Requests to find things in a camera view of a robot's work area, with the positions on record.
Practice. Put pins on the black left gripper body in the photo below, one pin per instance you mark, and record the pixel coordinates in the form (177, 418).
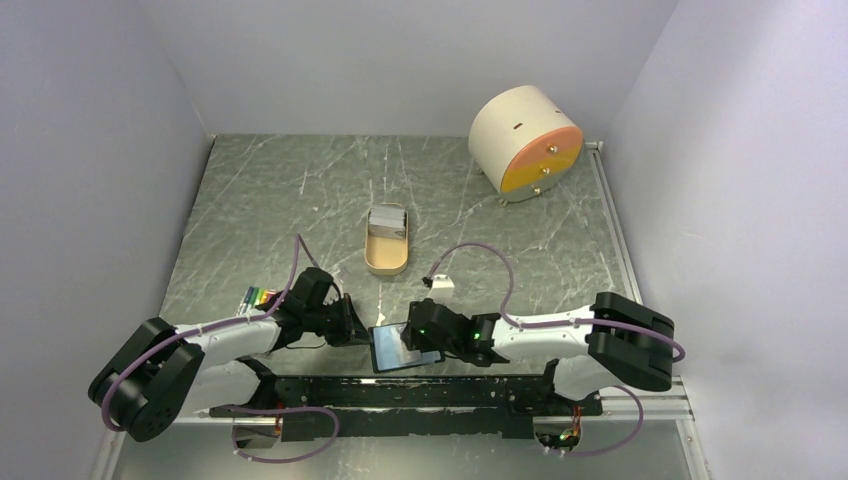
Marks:
(329, 319)

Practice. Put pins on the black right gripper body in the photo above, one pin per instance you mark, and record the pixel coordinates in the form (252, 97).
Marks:
(419, 341)

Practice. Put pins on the black leather card holder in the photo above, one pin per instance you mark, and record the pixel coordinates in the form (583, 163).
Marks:
(389, 352)

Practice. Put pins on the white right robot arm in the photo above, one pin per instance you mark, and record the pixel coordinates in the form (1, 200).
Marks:
(612, 342)

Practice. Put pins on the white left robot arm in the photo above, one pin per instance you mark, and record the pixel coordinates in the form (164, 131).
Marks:
(164, 370)

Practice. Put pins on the rainbow striped card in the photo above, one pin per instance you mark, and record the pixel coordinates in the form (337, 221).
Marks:
(253, 299)

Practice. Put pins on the stack of cards in tray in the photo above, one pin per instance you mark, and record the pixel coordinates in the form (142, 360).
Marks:
(387, 221)

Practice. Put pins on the beige oval tray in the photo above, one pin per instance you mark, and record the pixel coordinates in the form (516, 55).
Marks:
(387, 257)

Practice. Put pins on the cream round drawer cabinet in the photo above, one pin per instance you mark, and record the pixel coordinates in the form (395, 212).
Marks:
(524, 143)

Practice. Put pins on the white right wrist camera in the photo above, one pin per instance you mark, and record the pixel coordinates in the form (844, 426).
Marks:
(440, 288)

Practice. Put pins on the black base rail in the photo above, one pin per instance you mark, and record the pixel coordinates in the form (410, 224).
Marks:
(418, 405)

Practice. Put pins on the aluminium side rail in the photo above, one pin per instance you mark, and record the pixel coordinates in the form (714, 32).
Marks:
(594, 154)

